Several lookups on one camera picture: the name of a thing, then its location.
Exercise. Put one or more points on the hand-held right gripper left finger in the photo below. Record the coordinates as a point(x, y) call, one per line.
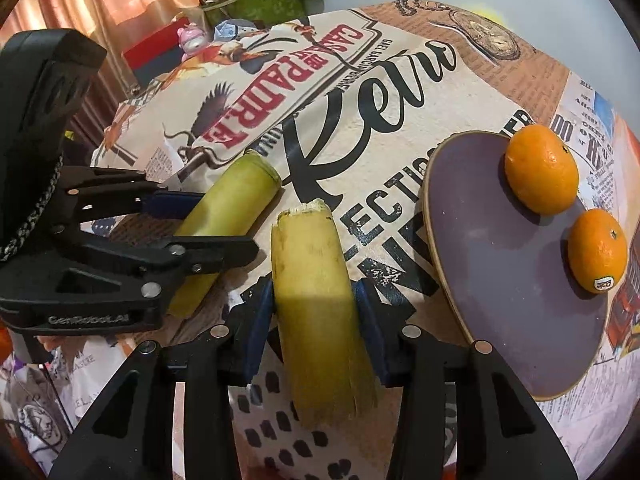
point(257, 332)

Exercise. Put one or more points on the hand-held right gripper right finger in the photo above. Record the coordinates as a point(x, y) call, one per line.
point(371, 332)

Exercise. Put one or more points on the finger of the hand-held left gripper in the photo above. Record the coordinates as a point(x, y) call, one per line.
point(210, 252)
point(170, 204)

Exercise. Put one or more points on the yellow-green sugarcane piece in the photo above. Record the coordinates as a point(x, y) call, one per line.
point(312, 310)
point(240, 190)

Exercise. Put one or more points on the purple round plate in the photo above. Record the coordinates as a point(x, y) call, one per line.
point(490, 285)

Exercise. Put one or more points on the orange-brown curtain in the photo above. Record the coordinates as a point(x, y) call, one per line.
point(100, 5)

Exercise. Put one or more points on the red box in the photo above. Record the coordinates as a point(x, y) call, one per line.
point(150, 50)

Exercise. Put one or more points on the pink toy figure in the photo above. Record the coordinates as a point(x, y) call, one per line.
point(192, 42)

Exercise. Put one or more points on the printed retro tablecloth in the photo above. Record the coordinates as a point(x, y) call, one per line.
point(360, 160)

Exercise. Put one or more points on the green patterned storage box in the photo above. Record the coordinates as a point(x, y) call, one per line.
point(260, 10)

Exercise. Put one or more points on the orange mandarin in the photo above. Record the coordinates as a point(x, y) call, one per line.
point(542, 170)
point(597, 250)

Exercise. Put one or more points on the yellow foam tube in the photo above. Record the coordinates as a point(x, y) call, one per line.
point(490, 12)

